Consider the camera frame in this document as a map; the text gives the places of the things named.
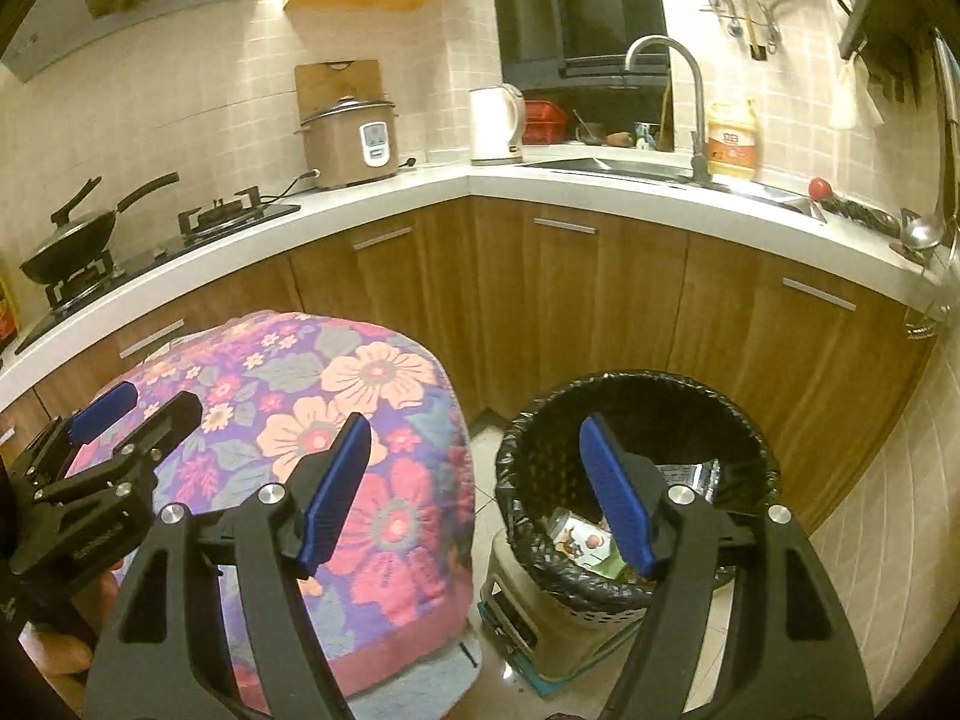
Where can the wooden cutting board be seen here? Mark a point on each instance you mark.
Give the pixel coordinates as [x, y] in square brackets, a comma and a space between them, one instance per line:
[323, 84]

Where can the yellow detergent bottle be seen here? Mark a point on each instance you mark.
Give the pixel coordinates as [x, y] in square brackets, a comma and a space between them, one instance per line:
[733, 139]

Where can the dark window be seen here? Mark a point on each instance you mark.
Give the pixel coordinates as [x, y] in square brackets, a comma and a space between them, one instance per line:
[554, 44]

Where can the red basket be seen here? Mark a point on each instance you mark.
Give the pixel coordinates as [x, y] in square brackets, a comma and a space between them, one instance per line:
[546, 123]

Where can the clear printed plastic wrapper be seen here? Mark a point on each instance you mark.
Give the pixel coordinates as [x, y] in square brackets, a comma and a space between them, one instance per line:
[588, 545]

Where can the floral table cloth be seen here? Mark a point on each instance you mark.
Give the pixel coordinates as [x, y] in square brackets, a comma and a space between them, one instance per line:
[391, 608]

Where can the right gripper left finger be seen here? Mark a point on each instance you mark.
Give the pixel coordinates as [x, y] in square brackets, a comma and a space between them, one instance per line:
[276, 539]

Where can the wooden base cabinets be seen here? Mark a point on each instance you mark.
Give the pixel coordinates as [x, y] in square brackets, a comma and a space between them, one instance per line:
[515, 298]

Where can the red tomato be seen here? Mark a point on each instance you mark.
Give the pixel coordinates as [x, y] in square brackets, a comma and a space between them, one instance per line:
[820, 190]

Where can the white electric kettle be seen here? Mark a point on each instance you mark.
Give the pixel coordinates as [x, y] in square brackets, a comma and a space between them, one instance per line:
[497, 122]

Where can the black lined trash bin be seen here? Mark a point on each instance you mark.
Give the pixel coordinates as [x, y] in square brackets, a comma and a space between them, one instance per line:
[670, 420]

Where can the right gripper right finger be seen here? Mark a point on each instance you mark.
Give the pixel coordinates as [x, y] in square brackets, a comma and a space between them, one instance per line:
[676, 539]

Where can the left hand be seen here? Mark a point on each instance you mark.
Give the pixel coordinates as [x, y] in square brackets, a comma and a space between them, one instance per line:
[58, 655]

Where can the brown rice cooker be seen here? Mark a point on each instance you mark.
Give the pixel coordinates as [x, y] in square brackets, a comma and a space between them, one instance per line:
[351, 142]

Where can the black wok with lid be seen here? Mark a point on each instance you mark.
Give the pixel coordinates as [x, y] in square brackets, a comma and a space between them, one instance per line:
[76, 242]

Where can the black gas stove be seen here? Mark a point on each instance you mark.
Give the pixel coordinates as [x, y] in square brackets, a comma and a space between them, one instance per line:
[96, 275]

